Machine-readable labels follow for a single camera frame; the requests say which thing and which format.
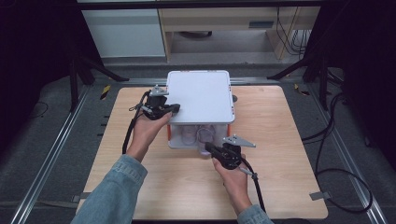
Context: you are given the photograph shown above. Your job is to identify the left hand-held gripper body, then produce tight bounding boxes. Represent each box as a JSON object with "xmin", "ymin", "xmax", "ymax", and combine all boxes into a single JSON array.
[{"xmin": 141, "ymin": 85, "xmax": 170, "ymax": 120}]

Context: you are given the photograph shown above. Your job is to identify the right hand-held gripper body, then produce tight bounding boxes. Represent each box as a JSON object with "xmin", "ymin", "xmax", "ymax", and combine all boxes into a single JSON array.
[{"xmin": 217, "ymin": 133, "xmax": 257, "ymax": 171}]

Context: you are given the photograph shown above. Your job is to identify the purple sandal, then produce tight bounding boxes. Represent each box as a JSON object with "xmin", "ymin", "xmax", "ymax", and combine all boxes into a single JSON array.
[
  {"xmin": 181, "ymin": 124, "xmax": 199, "ymax": 146},
  {"xmin": 196, "ymin": 124, "xmax": 218, "ymax": 157}
]

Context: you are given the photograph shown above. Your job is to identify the white shoe box orange hinges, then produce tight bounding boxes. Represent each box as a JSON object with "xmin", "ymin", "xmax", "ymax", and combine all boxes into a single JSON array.
[{"xmin": 165, "ymin": 69, "xmax": 236, "ymax": 150}]

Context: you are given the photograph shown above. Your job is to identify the person's left hand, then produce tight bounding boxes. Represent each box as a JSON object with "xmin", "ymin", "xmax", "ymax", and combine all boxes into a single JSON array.
[{"xmin": 125, "ymin": 111, "xmax": 173, "ymax": 163}]

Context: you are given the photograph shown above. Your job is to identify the person's right hand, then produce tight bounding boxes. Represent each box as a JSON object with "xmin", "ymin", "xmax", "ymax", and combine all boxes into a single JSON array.
[{"xmin": 212, "ymin": 158, "xmax": 253, "ymax": 216}]

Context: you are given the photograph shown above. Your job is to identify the yellow black floor tape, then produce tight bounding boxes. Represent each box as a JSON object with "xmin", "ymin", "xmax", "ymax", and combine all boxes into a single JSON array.
[
  {"xmin": 99, "ymin": 84, "xmax": 112, "ymax": 101},
  {"xmin": 293, "ymin": 83, "xmax": 311, "ymax": 96}
]

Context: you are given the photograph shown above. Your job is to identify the white cabinet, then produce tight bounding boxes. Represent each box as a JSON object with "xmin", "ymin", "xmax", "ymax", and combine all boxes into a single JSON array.
[{"xmin": 79, "ymin": 8, "xmax": 166, "ymax": 59}]

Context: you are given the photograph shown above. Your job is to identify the black metal stand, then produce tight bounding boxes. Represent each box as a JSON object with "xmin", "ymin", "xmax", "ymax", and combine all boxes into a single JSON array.
[
  {"xmin": 68, "ymin": 55, "xmax": 130, "ymax": 113},
  {"xmin": 266, "ymin": 51, "xmax": 332, "ymax": 111}
]

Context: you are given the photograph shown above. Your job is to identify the grey tape piece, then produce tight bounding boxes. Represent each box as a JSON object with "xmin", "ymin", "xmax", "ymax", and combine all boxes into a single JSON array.
[
  {"xmin": 309, "ymin": 190, "xmax": 332, "ymax": 202},
  {"xmin": 71, "ymin": 191, "xmax": 95, "ymax": 203}
]

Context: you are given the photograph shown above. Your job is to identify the light wooden desk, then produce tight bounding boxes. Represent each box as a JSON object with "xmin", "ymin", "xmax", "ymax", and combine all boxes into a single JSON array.
[{"xmin": 158, "ymin": 7, "xmax": 321, "ymax": 62}]

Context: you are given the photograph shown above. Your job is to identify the left hand-held gripper black cable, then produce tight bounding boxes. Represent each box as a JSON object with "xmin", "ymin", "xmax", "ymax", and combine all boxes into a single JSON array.
[{"xmin": 121, "ymin": 91, "xmax": 151, "ymax": 155}]

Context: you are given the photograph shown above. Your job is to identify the hand-held gripper black cable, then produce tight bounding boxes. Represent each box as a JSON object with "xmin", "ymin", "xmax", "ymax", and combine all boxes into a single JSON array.
[
  {"xmin": 238, "ymin": 158, "xmax": 267, "ymax": 215},
  {"xmin": 121, "ymin": 91, "xmax": 151, "ymax": 155}
]

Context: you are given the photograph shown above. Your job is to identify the right hand-held gripper black cable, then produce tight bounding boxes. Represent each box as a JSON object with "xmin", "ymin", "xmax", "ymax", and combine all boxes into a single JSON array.
[{"xmin": 238, "ymin": 158, "xmax": 267, "ymax": 215}]

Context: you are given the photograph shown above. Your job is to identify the thin black floor cable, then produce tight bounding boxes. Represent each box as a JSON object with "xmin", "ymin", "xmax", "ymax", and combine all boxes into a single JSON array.
[{"xmin": 29, "ymin": 101, "xmax": 50, "ymax": 119}]

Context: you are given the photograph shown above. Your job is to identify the aluminium floor rail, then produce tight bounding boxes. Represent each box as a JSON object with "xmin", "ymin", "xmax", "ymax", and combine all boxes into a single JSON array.
[
  {"xmin": 306, "ymin": 83, "xmax": 389, "ymax": 224},
  {"xmin": 10, "ymin": 85, "xmax": 92, "ymax": 224}
]

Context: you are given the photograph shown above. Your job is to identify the black hanging cables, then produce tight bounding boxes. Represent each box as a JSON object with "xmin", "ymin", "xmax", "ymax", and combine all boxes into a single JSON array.
[{"xmin": 275, "ymin": 7, "xmax": 312, "ymax": 58}]

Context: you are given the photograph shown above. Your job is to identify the thick black floor cable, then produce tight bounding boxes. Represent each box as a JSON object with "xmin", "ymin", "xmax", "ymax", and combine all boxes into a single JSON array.
[{"xmin": 301, "ymin": 91, "xmax": 374, "ymax": 215}]

